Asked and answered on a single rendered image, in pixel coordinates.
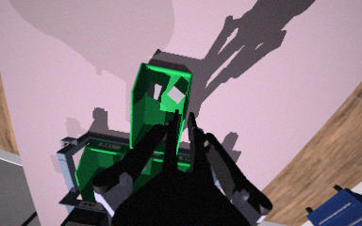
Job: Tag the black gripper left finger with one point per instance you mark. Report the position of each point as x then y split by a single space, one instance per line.
113 185

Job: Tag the grey metal shelf rack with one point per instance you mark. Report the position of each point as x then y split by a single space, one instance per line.
66 161

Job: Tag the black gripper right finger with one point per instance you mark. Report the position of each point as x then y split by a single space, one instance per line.
248 199

